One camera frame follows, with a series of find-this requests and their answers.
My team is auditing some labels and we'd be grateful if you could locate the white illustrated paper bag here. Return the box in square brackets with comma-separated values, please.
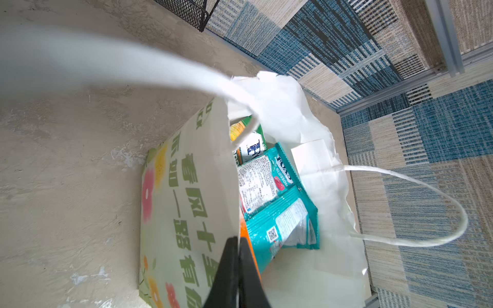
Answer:
[0, 30, 469, 308]

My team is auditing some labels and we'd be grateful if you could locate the yellow Fox's candy bag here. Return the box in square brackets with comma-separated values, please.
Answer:
[230, 116, 267, 166]

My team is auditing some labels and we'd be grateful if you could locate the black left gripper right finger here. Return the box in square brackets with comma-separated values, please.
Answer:
[238, 237, 271, 308]

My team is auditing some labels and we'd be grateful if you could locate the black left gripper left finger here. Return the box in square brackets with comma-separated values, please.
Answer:
[203, 237, 239, 308]

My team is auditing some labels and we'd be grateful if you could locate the teal tissue pack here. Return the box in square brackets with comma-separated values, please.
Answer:
[238, 143, 320, 272]

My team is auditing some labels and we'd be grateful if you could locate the orange snack bag back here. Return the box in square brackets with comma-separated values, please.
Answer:
[240, 213, 261, 279]

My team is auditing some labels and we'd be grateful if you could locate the black wire shelf rack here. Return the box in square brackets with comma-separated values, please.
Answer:
[155, 0, 220, 32]

